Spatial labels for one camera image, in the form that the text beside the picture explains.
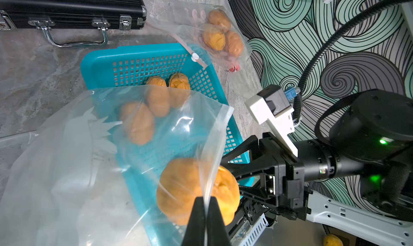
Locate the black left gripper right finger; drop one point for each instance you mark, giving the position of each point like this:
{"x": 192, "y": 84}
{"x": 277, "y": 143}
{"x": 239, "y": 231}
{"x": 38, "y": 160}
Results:
{"x": 215, "y": 227}

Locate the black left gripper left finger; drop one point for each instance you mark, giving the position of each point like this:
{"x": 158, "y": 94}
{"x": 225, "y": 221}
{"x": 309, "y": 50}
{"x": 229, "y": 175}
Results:
{"x": 196, "y": 227}

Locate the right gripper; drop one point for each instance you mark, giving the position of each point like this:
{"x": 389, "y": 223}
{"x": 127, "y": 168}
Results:
{"x": 284, "y": 193}

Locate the potato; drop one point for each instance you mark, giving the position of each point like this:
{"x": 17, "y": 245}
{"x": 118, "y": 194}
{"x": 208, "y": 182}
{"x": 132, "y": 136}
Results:
{"x": 219, "y": 19}
{"x": 214, "y": 38}
{"x": 332, "y": 240}
{"x": 180, "y": 185}
{"x": 180, "y": 89}
{"x": 138, "y": 122}
{"x": 158, "y": 97}
{"x": 234, "y": 44}

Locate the clear blue-zipper bag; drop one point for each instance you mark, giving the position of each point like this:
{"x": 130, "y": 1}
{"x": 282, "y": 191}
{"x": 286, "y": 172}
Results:
{"x": 67, "y": 188}

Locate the clear pink-zipper bag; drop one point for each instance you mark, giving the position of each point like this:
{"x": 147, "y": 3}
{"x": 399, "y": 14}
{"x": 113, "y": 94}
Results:
{"x": 185, "y": 22}

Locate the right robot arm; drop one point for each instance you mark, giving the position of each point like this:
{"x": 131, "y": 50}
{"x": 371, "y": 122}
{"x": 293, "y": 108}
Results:
{"x": 337, "y": 94}

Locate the potato on floor outside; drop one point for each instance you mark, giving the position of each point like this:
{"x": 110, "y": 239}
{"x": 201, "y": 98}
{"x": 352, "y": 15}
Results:
{"x": 332, "y": 240}

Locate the pink small toy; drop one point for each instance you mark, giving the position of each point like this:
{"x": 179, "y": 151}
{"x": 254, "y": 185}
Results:
{"x": 235, "y": 69}

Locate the teal plastic basket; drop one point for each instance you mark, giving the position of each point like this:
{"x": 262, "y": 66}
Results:
{"x": 123, "y": 73}

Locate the black aluminium case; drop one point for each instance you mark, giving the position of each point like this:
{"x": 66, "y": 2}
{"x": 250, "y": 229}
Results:
{"x": 102, "y": 15}

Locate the white slotted cable duct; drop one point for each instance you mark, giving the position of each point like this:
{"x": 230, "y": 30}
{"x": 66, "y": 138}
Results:
{"x": 248, "y": 235}

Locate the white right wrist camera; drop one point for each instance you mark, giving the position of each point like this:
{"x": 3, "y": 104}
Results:
{"x": 272, "y": 107}

